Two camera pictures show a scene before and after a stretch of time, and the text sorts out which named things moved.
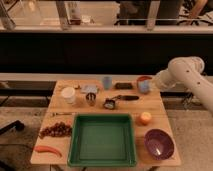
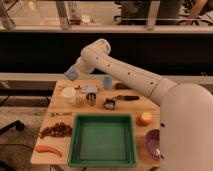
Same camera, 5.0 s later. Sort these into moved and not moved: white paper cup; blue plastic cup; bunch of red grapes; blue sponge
Moved: blue sponge
Not moved: bunch of red grapes; blue plastic cup; white paper cup
